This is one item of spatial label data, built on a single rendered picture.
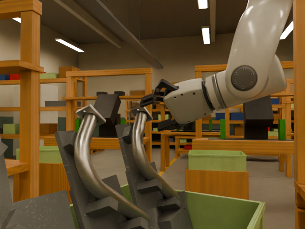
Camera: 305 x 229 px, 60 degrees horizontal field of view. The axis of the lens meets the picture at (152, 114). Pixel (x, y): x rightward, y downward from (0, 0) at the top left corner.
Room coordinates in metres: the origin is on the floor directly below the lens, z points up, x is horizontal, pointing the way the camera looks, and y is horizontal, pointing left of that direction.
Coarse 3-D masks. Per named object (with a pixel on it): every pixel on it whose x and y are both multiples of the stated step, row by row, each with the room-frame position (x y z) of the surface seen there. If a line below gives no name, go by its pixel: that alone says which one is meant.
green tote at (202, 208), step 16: (128, 192) 0.85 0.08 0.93; (176, 192) 0.78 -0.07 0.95; (192, 192) 0.76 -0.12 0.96; (192, 208) 0.75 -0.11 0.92; (208, 208) 0.73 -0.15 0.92; (224, 208) 0.71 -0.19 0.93; (240, 208) 0.69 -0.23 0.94; (256, 208) 0.67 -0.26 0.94; (192, 224) 0.75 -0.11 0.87; (208, 224) 0.73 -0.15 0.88; (224, 224) 0.71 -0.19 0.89; (240, 224) 0.69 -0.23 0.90; (256, 224) 0.54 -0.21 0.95
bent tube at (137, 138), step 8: (136, 112) 0.71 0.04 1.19; (144, 112) 0.70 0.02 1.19; (136, 120) 0.68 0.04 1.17; (144, 120) 0.68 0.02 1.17; (136, 128) 0.66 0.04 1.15; (144, 128) 0.68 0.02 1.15; (136, 136) 0.64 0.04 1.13; (136, 144) 0.63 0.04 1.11; (136, 152) 0.63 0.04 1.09; (144, 152) 0.63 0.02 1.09; (136, 160) 0.63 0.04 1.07; (144, 160) 0.63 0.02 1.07; (144, 168) 0.63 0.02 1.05; (152, 168) 0.65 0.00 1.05; (144, 176) 0.64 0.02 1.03; (152, 176) 0.64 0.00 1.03; (160, 176) 0.67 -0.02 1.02; (168, 184) 0.70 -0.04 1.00; (160, 192) 0.70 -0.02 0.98; (168, 192) 0.70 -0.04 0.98
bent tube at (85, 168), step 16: (80, 112) 0.57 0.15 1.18; (96, 112) 0.56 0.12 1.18; (80, 128) 0.53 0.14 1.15; (80, 144) 0.50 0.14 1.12; (80, 160) 0.49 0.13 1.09; (80, 176) 0.49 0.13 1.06; (96, 176) 0.49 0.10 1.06; (96, 192) 0.49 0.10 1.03; (112, 192) 0.51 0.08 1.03; (128, 208) 0.54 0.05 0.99
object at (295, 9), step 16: (304, 0) 1.18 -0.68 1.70; (304, 16) 1.18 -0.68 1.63; (304, 32) 1.18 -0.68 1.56; (304, 48) 1.18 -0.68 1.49; (304, 64) 1.18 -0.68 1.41; (304, 80) 1.18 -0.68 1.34; (304, 96) 1.18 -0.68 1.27; (304, 112) 1.18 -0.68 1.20; (304, 128) 1.18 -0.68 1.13; (304, 144) 1.18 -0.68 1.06; (304, 160) 1.18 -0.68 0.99; (304, 176) 1.18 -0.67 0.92
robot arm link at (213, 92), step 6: (210, 78) 0.60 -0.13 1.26; (210, 84) 0.59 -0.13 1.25; (216, 84) 0.58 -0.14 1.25; (210, 90) 0.58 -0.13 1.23; (216, 90) 0.58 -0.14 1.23; (210, 96) 0.58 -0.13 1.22; (216, 96) 0.58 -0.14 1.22; (210, 102) 0.61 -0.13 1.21; (216, 102) 0.58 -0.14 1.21; (222, 102) 0.58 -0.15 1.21; (216, 108) 0.60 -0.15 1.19; (222, 108) 0.60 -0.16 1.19
